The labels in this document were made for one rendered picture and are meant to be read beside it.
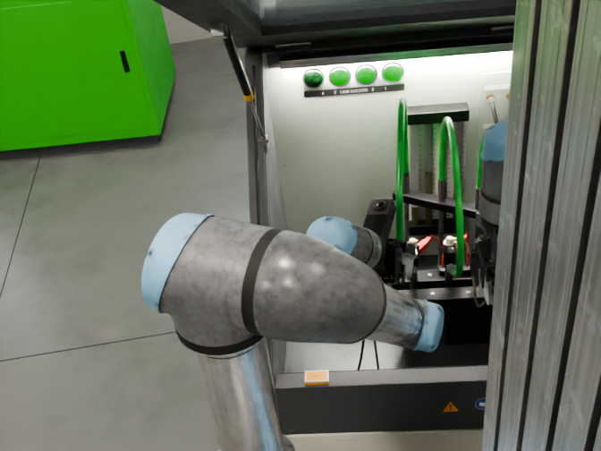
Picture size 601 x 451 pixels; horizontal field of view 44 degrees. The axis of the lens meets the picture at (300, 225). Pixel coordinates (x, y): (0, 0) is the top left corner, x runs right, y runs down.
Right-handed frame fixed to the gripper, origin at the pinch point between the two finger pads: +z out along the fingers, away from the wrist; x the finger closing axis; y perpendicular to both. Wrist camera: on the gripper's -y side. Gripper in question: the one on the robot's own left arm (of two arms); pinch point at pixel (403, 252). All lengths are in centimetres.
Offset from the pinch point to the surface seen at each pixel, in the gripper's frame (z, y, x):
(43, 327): 95, 16, -195
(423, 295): 24.8, 6.5, -4.1
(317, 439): 16.5, 39.2, -25.3
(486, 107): 29.5, -37.5, 8.8
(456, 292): 28.0, 5.4, 2.6
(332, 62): 4.0, -43.3, -18.9
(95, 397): 83, 42, -153
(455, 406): 20.6, 30.0, 4.7
